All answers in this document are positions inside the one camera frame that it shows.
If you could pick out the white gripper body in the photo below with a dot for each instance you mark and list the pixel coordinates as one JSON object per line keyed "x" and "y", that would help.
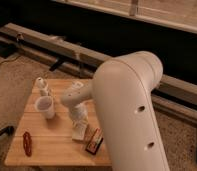
{"x": 79, "y": 115}

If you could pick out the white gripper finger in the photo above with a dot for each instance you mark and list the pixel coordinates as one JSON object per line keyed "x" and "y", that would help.
{"x": 76, "y": 133}
{"x": 84, "y": 129}

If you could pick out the white rectangular sponge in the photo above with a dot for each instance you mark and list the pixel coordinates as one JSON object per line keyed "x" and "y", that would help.
{"x": 78, "y": 139}

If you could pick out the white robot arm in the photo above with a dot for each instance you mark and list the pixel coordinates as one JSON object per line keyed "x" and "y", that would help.
{"x": 121, "y": 90}

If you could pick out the black red snack packet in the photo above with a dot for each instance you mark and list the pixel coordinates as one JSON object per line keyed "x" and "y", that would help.
{"x": 95, "y": 142}

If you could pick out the white plastic cup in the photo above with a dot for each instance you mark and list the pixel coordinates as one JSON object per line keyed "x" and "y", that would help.
{"x": 45, "y": 105}

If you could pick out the red sausage snack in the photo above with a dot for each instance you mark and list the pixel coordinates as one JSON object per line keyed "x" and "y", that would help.
{"x": 27, "y": 144}

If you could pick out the white plastic bottle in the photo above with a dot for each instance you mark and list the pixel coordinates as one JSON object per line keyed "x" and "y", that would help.
{"x": 43, "y": 87}

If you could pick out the black table leg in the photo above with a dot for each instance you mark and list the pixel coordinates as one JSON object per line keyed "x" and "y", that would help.
{"x": 8, "y": 130}

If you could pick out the grey metal rail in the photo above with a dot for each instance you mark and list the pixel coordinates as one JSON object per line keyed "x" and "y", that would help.
{"x": 169, "y": 86}

